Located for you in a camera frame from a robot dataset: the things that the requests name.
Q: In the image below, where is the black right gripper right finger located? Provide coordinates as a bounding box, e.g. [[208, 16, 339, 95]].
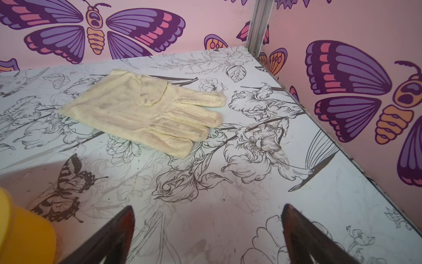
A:
[[281, 203, 357, 264]]

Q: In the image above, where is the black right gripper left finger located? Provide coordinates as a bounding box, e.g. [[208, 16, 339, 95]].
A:
[[60, 206, 135, 264]]

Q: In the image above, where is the yellow plastic tray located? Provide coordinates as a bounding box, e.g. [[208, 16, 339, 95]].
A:
[[1, 188, 57, 264]]

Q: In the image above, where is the cream fabric work glove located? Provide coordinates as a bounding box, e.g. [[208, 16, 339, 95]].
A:
[[59, 69, 226, 158]]

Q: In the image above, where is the aluminium frame corner post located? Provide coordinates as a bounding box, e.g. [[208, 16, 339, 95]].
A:
[[246, 0, 274, 58]]

